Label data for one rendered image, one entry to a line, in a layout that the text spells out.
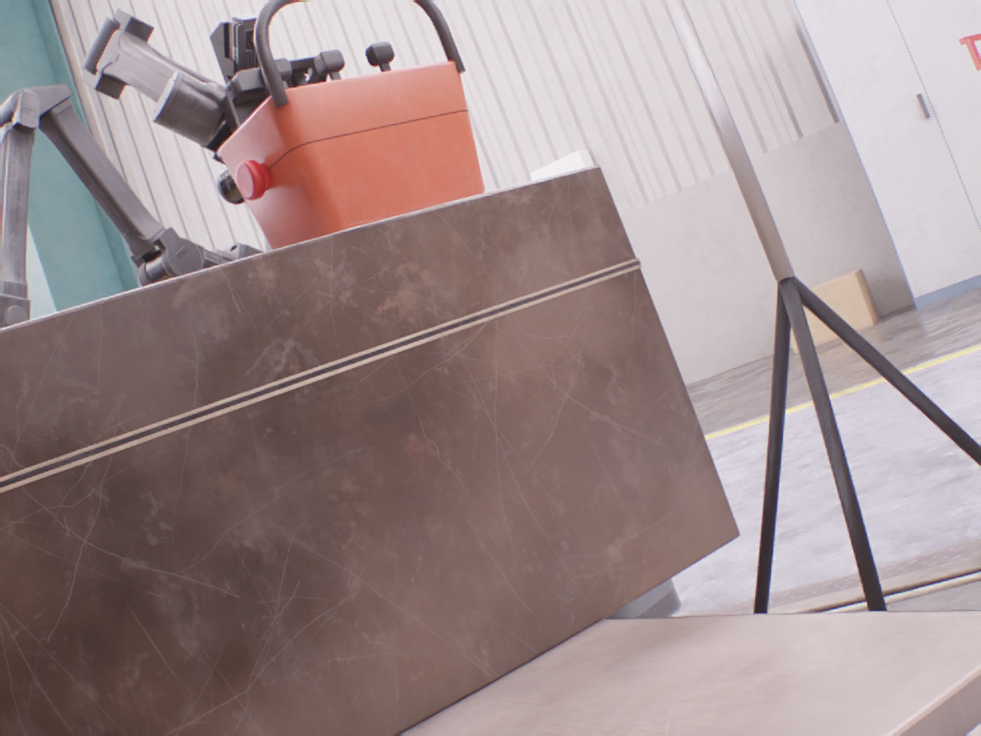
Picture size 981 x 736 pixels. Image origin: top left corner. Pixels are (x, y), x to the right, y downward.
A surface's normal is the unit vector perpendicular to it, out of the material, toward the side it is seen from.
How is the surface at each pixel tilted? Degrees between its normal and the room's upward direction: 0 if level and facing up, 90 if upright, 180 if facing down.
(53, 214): 90
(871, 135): 90
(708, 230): 90
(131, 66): 64
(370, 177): 97
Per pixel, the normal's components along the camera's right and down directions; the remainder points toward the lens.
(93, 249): 0.79, -0.32
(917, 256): -0.49, 0.18
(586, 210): 0.55, -0.22
